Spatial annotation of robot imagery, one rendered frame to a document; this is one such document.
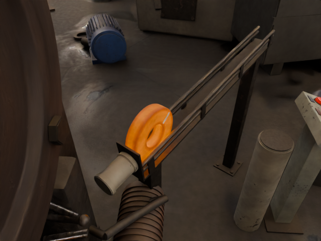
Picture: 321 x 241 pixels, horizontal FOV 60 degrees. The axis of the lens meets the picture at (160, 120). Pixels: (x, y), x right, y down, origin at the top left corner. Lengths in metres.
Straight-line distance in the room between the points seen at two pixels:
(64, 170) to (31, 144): 0.30
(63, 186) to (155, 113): 0.27
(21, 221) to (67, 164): 0.33
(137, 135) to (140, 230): 0.25
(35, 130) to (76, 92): 1.98
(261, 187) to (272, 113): 0.99
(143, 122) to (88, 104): 1.43
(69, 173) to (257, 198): 0.83
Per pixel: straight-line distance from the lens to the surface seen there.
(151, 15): 2.99
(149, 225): 0.76
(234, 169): 1.59
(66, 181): 0.52
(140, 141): 0.66
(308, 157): 1.13
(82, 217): 0.34
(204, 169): 1.57
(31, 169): 0.23
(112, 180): 0.64
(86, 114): 1.97
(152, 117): 0.65
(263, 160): 1.04
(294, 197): 1.31
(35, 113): 0.23
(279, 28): 2.28
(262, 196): 1.18
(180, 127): 0.76
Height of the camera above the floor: 1.19
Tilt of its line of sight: 40 degrees down
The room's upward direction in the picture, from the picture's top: straight up
